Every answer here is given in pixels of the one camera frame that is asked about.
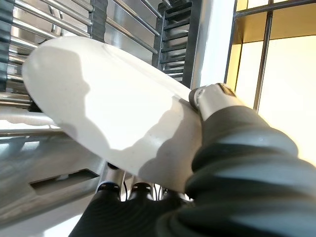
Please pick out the stainless steel kitchen sink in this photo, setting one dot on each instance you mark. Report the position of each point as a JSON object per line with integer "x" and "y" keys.
{"x": 49, "y": 158}

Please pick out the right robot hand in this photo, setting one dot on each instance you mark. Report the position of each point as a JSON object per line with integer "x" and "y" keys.
{"x": 247, "y": 177}

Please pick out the black dish drying rack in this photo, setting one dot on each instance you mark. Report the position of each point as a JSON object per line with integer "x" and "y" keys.
{"x": 172, "y": 37}

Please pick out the cream round plate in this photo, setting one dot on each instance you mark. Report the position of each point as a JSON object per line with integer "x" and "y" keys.
{"x": 111, "y": 103}

